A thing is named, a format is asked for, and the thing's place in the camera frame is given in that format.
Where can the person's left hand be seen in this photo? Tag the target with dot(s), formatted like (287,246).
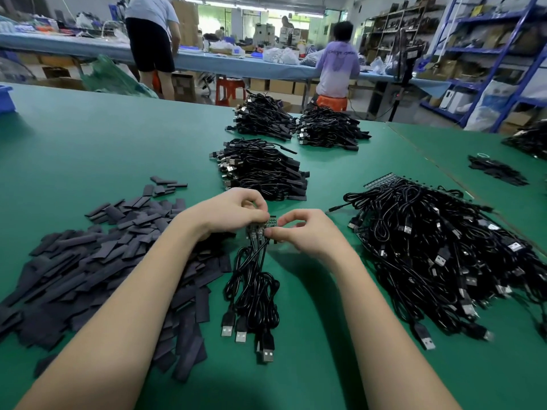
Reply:
(226,211)

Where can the person's right hand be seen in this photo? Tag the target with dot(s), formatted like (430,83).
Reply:
(312,236)

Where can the pile of black sleeve strips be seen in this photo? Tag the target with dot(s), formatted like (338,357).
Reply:
(85,277)

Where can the person's right forearm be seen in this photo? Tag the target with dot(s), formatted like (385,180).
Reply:
(393,346)

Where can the person's left forearm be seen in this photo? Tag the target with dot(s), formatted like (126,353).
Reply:
(111,333)

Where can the red plastic stool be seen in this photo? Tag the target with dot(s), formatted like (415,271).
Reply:
(230,91)

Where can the small upright cardboard box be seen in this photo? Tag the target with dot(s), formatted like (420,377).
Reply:
(184,87)

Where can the orange plastic stool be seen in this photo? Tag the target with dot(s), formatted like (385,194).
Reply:
(332,104)

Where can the green plastic bag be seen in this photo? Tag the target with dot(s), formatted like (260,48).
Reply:
(118,78)

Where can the black tripod stand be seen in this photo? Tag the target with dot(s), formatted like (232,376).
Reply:
(408,64)

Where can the open cardboard box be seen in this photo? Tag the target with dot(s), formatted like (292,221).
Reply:
(60,83)

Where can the white plastic bag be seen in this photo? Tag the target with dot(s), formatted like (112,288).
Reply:
(490,106)

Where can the dark storage shelf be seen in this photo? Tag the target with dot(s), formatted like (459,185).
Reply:
(395,30)

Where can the long blue work table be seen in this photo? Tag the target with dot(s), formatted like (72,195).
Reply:
(60,47)

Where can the blue plastic bin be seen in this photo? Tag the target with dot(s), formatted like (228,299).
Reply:
(6,100)

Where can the blue metal shelving rack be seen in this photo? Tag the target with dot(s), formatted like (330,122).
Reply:
(483,14)

